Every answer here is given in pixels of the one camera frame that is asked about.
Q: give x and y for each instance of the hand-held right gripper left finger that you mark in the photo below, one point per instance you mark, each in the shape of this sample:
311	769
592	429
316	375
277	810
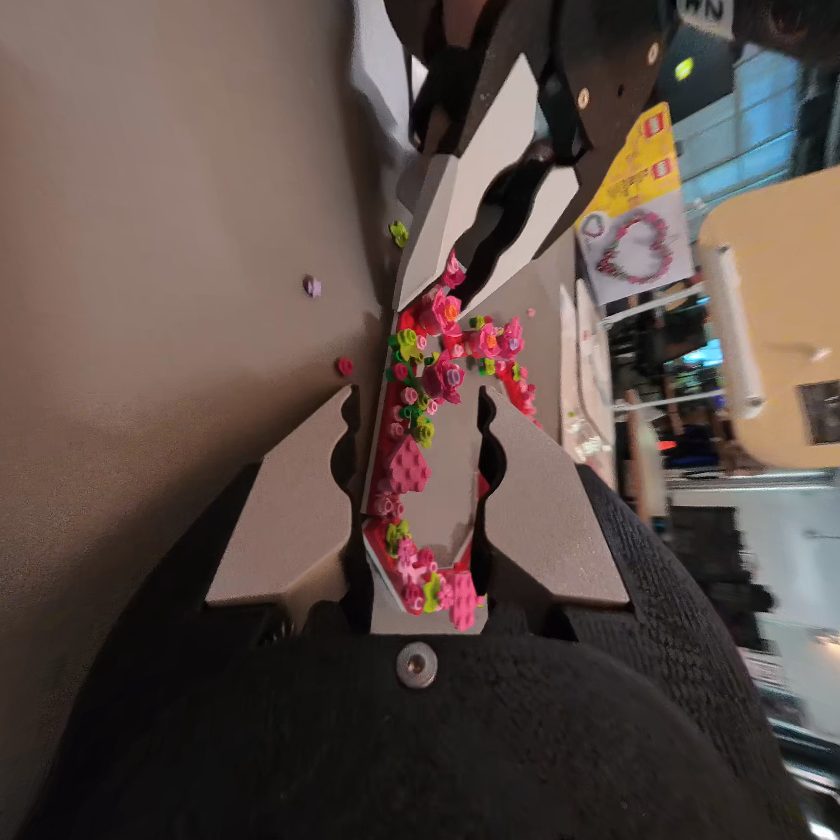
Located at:
289	525

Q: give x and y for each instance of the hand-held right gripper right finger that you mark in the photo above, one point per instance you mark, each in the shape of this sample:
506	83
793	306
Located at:
551	525

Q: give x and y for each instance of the curved lego flower heart section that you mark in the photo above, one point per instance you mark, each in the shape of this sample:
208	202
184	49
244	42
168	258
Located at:
413	571

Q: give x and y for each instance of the yellow and white lego box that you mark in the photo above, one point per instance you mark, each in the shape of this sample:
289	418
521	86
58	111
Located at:
643	197

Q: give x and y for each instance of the lime lego leaf piece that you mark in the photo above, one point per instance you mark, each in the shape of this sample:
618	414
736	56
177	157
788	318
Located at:
398	234

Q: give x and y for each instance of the lavender round lego stud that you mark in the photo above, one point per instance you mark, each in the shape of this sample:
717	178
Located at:
312	286

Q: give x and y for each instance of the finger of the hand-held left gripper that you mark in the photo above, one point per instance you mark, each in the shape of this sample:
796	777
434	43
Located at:
439	216
554	197

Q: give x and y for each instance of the straight red lego flower strip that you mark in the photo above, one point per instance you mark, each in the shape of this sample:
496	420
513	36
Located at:
407	466

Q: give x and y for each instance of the magenta lego rose lavender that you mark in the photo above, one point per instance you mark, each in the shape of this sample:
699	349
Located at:
443	377

